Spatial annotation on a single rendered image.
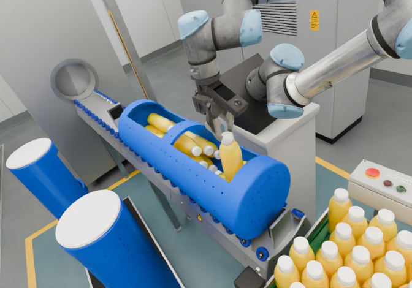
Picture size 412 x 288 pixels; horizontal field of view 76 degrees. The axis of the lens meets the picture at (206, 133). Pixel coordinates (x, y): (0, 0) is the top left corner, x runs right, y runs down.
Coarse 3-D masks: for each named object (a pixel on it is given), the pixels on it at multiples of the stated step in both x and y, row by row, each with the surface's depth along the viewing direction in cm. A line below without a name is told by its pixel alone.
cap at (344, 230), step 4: (340, 224) 75; (344, 224) 74; (336, 228) 74; (340, 228) 74; (344, 228) 74; (348, 228) 73; (340, 232) 73; (344, 232) 73; (348, 232) 72; (340, 236) 73; (344, 236) 72; (348, 236) 72
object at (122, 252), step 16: (128, 224) 114; (96, 240) 101; (112, 240) 106; (128, 240) 113; (144, 240) 126; (80, 256) 103; (96, 256) 105; (112, 256) 108; (128, 256) 114; (144, 256) 123; (160, 256) 146; (96, 272) 111; (112, 272) 112; (128, 272) 117; (144, 272) 124; (160, 272) 136
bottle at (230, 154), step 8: (224, 144) 81; (232, 144) 81; (224, 152) 81; (232, 152) 81; (240, 152) 83; (224, 160) 83; (232, 160) 82; (240, 160) 84; (224, 168) 85; (232, 168) 84; (232, 176) 86
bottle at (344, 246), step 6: (330, 234) 78; (336, 234) 75; (330, 240) 77; (336, 240) 75; (342, 240) 74; (348, 240) 74; (354, 240) 75; (342, 246) 74; (348, 246) 74; (354, 246) 75; (342, 252) 75; (348, 252) 74; (342, 258) 77
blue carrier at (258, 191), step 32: (128, 128) 130; (192, 128) 111; (160, 160) 109; (192, 160) 95; (256, 160) 85; (192, 192) 96; (224, 192) 82; (256, 192) 82; (288, 192) 96; (224, 224) 87; (256, 224) 88
